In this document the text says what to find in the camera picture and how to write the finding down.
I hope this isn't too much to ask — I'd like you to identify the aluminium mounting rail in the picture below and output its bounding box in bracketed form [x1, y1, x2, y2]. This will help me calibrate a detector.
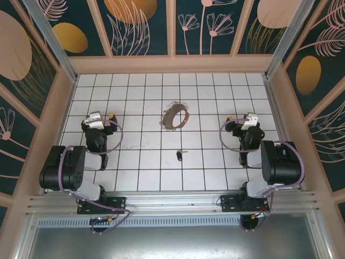
[25, 190, 321, 217]

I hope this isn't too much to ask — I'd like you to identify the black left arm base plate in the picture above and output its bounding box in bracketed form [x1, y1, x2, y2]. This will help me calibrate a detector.
[77, 196, 127, 215]

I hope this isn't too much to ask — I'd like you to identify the small connector board with wires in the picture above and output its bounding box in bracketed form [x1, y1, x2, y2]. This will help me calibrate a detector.
[89, 215, 115, 226]
[250, 209, 271, 220]

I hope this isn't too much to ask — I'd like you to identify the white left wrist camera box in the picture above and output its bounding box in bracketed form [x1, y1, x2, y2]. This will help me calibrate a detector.
[81, 111, 105, 130]

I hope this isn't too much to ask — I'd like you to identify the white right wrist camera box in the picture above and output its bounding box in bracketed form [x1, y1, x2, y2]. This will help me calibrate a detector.
[240, 112, 260, 132]

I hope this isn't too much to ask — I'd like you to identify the perforated grey cable tray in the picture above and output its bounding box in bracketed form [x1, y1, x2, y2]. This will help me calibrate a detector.
[36, 217, 315, 229]

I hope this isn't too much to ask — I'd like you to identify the grey metal sheet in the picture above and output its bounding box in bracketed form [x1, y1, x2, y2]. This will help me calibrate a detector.
[26, 227, 324, 259]

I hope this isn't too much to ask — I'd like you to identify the aluminium table edge strip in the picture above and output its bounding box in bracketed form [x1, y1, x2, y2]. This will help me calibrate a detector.
[263, 74, 286, 146]

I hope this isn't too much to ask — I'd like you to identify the aluminium frame upright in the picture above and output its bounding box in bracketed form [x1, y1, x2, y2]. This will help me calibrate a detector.
[307, 207, 334, 259]
[15, 215, 38, 259]

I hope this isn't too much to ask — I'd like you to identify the aluminium corner post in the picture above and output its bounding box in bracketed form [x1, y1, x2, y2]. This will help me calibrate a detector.
[264, 0, 309, 79]
[21, 0, 79, 83]

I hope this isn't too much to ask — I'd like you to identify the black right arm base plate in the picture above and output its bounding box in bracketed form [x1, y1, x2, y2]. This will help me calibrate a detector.
[219, 193, 270, 214]

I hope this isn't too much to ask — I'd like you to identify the black round cable grommet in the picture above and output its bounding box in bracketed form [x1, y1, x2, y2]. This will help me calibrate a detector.
[90, 223, 108, 234]
[239, 215, 261, 232]

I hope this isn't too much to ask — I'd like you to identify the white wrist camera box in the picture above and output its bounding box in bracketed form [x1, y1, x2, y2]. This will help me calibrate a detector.
[81, 111, 105, 130]
[240, 112, 260, 132]

